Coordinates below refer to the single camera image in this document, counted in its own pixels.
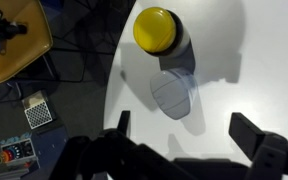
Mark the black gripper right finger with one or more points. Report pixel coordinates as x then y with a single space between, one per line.
245 134

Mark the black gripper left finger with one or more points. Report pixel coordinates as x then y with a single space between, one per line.
124 121

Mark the white perforated box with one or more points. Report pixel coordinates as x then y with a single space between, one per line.
36 109

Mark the yellow lid jar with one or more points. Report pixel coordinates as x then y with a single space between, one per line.
160 32

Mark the colourful toy box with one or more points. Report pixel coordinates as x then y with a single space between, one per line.
18 152

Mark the yellow wooden chair seat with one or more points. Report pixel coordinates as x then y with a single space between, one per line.
22 50

